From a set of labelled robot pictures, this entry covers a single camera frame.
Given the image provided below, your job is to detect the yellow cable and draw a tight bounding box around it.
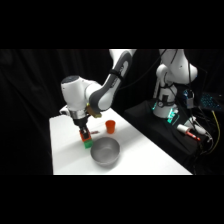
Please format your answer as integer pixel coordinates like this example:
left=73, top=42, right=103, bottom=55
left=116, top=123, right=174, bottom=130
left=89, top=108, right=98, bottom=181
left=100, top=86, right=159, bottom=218
left=199, top=109, right=222, bottom=156

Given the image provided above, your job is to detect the green cube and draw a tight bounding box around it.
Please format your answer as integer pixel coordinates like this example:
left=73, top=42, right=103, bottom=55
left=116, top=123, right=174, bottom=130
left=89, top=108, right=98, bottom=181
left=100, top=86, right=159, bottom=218
left=82, top=139, right=95, bottom=150

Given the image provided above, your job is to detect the white cable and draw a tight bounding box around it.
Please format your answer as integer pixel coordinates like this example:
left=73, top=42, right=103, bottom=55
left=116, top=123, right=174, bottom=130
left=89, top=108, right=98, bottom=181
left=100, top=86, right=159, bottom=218
left=189, top=114, right=215, bottom=143

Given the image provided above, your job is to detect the small green light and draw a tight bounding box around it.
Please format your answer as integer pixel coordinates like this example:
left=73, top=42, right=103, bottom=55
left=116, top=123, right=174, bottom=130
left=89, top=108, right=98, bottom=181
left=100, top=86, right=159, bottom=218
left=166, top=108, right=180, bottom=125

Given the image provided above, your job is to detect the white cylinder with red tip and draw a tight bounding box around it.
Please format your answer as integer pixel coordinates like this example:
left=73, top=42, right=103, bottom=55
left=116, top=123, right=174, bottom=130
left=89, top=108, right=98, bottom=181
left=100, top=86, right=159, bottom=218
left=176, top=123, right=202, bottom=142

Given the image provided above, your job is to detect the yellowish wrist camera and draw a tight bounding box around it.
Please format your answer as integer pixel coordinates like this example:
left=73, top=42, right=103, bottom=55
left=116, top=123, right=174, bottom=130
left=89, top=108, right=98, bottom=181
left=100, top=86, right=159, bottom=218
left=86, top=103, right=103, bottom=119

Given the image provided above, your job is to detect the grey metal bowl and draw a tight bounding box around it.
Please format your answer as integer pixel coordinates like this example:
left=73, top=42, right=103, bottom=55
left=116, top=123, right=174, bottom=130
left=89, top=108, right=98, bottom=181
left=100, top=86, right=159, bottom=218
left=90, top=136, right=122, bottom=167

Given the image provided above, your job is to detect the orange plastic cup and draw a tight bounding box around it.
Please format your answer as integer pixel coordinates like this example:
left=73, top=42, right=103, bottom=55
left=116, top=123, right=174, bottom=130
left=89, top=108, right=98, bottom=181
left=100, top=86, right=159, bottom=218
left=105, top=119, right=117, bottom=135

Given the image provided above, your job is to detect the blue lit keyboard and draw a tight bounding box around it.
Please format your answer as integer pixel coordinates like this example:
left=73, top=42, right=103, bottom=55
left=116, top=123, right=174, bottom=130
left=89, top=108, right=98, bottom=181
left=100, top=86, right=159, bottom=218
left=199, top=92, right=223, bottom=112

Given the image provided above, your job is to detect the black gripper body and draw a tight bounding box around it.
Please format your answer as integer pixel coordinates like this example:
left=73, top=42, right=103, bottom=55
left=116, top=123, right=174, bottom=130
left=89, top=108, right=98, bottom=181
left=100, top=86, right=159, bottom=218
left=73, top=116, right=90, bottom=130

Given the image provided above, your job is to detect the black robot stand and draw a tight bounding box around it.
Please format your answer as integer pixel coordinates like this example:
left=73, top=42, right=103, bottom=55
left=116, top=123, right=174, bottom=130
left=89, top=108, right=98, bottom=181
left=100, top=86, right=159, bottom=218
left=122, top=99, right=216, bottom=166

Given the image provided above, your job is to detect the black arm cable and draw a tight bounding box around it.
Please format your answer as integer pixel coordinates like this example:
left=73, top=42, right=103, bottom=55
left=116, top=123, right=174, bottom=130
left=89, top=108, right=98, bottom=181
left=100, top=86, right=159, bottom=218
left=119, top=49, right=168, bottom=92

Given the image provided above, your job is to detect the small grey box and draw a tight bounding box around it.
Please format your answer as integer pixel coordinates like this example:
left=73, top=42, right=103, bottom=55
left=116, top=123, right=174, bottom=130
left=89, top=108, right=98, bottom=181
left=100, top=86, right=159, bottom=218
left=184, top=88, right=196, bottom=110

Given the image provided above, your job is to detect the red cube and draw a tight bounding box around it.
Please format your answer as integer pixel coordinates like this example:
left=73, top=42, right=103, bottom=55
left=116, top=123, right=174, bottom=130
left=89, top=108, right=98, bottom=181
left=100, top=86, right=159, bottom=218
left=78, top=129, right=92, bottom=143

